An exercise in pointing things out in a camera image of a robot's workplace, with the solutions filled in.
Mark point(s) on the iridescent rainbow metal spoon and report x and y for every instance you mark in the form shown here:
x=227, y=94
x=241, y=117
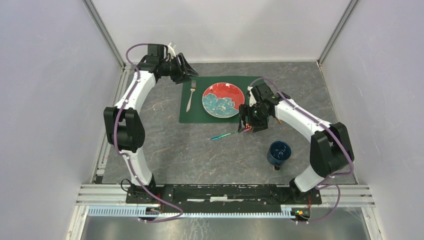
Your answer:
x=225, y=134

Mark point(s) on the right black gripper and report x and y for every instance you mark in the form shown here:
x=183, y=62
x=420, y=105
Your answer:
x=245, y=110

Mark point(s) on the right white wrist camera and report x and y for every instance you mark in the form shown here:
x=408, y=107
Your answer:
x=252, y=94

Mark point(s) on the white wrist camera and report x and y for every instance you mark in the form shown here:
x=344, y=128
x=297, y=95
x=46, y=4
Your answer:
x=170, y=51
x=252, y=94

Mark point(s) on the aluminium frame rail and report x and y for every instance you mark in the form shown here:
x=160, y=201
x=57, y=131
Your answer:
x=352, y=196

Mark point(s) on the red teal floral plate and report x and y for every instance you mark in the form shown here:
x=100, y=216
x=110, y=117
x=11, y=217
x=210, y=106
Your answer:
x=222, y=100

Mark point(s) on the silver metal fork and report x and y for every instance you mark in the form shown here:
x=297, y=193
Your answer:
x=192, y=90

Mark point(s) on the green rectangular placemat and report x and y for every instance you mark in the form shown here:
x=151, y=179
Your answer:
x=197, y=114

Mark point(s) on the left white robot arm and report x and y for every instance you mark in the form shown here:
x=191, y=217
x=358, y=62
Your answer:
x=123, y=124

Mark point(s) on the dark blue mug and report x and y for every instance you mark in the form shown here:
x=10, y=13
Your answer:
x=278, y=153

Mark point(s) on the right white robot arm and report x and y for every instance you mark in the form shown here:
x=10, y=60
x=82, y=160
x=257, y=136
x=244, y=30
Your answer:
x=330, y=145

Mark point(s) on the blue slotted cable duct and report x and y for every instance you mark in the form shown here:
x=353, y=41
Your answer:
x=153, y=212

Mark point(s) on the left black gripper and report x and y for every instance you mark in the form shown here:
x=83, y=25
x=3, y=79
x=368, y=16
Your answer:
x=184, y=72

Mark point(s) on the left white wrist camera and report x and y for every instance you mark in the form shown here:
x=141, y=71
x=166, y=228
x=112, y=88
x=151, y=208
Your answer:
x=170, y=51

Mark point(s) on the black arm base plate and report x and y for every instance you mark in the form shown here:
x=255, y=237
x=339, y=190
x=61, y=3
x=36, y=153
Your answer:
x=221, y=198

